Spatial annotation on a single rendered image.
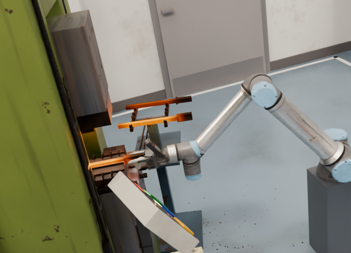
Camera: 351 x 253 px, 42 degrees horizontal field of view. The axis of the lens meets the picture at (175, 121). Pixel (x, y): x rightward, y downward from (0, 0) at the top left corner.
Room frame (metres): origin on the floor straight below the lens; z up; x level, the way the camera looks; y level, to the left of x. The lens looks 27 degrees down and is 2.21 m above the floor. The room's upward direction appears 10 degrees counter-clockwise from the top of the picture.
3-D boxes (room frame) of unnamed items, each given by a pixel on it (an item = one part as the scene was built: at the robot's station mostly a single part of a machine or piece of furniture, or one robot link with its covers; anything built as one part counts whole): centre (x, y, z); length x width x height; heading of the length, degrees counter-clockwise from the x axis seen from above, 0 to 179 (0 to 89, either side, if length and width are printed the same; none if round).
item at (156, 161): (2.05, 0.13, 0.97); 0.12 x 0.08 x 0.09; 91
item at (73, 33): (2.06, 0.51, 1.56); 0.42 x 0.39 x 0.40; 91
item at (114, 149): (2.20, 0.37, 0.95); 0.12 x 0.09 x 0.07; 91
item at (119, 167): (2.02, 0.51, 0.96); 0.42 x 0.20 x 0.09; 91
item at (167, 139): (2.58, 0.15, 0.71); 0.40 x 0.30 x 0.02; 174
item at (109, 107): (2.02, 0.51, 1.32); 0.42 x 0.20 x 0.10; 91
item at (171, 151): (2.06, 0.05, 0.98); 0.10 x 0.05 x 0.09; 1
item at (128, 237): (2.07, 0.52, 0.69); 0.56 x 0.38 x 0.45; 91
